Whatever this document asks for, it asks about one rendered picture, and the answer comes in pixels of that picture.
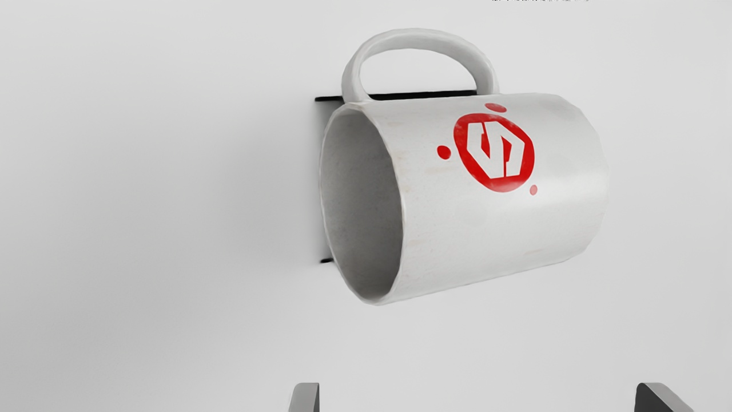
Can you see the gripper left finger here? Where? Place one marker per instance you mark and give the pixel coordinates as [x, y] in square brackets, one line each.
[305, 399]

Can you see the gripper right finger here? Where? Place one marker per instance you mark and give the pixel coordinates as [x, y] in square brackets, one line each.
[657, 400]

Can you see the white mug with red print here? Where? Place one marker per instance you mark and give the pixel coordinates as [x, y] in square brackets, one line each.
[457, 229]

